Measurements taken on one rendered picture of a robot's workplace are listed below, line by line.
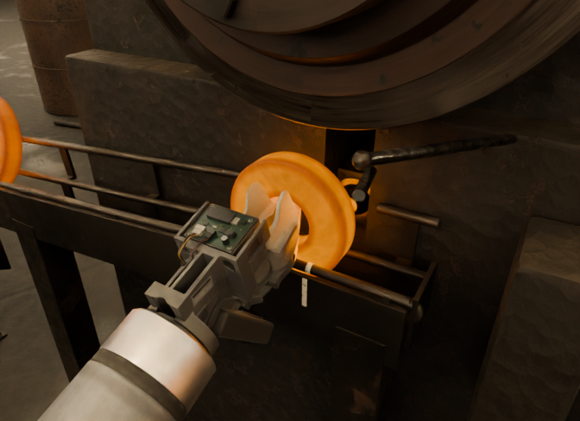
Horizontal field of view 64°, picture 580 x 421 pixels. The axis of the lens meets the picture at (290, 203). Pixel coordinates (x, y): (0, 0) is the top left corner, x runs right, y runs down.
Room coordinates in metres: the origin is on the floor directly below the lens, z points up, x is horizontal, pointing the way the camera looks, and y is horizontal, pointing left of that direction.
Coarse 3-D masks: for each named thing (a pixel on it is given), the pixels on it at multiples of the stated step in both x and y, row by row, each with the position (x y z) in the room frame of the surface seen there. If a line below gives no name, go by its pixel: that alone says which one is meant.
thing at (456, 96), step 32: (160, 0) 0.50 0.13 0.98; (544, 0) 0.33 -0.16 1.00; (576, 0) 0.32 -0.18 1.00; (512, 32) 0.34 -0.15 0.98; (544, 32) 0.33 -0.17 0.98; (576, 32) 0.32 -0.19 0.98; (224, 64) 0.46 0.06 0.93; (480, 64) 0.34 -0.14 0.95; (512, 64) 0.33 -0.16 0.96; (256, 96) 0.44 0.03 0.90; (288, 96) 0.42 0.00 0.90; (320, 96) 0.41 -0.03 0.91; (352, 96) 0.39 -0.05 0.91; (384, 96) 0.38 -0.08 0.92; (416, 96) 0.37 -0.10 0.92; (448, 96) 0.35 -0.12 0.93; (480, 96) 0.34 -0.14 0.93; (352, 128) 0.39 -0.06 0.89; (384, 128) 0.38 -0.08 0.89
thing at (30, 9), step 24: (24, 0) 2.92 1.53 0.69; (48, 0) 2.89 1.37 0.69; (72, 0) 2.93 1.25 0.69; (24, 24) 2.96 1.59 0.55; (48, 24) 2.89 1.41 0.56; (72, 24) 2.91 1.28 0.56; (48, 48) 2.89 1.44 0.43; (72, 48) 2.90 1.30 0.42; (48, 72) 2.90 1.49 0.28; (48, 96) 2.92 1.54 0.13; (72, 96) 2.89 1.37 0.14
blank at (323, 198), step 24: (264, 168) 0.47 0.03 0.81; (288, 168) 0.45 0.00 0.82; (312, 168) 0.45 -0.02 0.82; (240, 192) 0.49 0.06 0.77; (288, 192) 0.45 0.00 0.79; (312, 192) 0.44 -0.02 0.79; (336, 192) 0.44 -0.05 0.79; (312, 216) 0.44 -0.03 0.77; (336, 216) 0.42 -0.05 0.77; (312, 240) 0.44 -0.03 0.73; (336, 240) 0.42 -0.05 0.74; (336, 264) 0.42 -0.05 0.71
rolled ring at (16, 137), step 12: (0, 108) 0.81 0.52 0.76; (0, 120) 0.79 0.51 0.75; (12, 120) 0.81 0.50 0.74; (0, 132) 0.78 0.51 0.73; (12, 132) 0.79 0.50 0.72; (0, 144) 0.78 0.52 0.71; (12, 144) 0.78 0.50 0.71; (0, 156) 0.77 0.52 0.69; (12, 156) 0.77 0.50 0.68; (0, 168) 0.76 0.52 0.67; (12, 168) 0.77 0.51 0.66; (12, 180) 0.78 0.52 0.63
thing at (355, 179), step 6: (372, 138) 0.64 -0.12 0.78; (366, 144) 0.62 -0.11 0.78; (372, 144) 0.62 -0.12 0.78; (366, 150) 0.59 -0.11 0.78; (372, 150) 0.59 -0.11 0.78; (348, 162) 0.56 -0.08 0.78; (342, 168) 0.54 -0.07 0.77; (348, 168) 0.54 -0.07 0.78; (354, 168) 0.54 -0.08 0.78; (342, 174) 0.53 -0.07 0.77; (348, 174) 0.53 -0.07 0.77; (354, 174) 0.53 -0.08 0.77; (360, 174) 0.52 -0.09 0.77; (342, 180) 0.53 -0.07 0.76; (348, 180) 0.53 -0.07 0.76; (354, 180) 0.52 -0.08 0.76; (360, 216) 0.52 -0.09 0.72; (366, 216) 0.51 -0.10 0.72; (360, 222) 0.52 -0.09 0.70; (366, 222) 0.51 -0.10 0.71
